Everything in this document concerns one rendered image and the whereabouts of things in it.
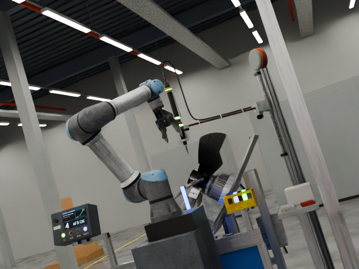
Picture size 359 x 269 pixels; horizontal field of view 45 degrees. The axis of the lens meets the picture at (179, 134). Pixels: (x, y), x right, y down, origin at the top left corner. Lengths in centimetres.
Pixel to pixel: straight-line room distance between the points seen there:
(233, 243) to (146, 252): 61
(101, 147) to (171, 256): 59
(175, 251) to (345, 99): 655
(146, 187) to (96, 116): 40
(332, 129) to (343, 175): 84
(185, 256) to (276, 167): 638
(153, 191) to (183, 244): 28
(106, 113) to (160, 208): 49
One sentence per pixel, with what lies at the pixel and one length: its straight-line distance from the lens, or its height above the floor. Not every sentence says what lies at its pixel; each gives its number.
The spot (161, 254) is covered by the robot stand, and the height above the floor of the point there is 95.
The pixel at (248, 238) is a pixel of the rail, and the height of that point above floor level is 82.
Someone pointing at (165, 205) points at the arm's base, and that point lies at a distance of 198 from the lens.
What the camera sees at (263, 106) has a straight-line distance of 303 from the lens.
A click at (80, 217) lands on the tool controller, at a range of 263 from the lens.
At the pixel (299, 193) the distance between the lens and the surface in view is 281.
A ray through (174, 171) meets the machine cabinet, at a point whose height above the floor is 144.
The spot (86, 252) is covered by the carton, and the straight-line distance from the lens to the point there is 1077.
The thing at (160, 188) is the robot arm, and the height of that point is 122.
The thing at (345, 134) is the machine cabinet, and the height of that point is 112.
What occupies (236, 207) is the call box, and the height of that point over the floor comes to 100.
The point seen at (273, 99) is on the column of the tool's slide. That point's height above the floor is 157.
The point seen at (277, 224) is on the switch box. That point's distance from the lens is 292.
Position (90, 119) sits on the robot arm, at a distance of 192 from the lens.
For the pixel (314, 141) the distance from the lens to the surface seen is 138.
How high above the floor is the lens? 124
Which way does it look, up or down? 6 degrees up
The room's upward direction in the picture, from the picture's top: 17 degrees counter-clockwise
